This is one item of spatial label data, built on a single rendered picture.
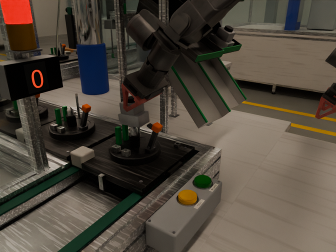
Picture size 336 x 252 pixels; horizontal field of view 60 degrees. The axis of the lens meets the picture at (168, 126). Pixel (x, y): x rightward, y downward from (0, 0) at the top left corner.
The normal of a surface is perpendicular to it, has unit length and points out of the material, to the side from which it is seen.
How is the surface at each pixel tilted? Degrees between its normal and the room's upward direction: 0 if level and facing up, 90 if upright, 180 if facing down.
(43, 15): 90
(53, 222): 0
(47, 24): 90
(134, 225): 0
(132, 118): 92
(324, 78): 90
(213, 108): 45
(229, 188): 0
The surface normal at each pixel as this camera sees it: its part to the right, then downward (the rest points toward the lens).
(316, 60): -0.58, 0.32
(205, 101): 0.51, -0.45
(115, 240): 0.00, -0.92
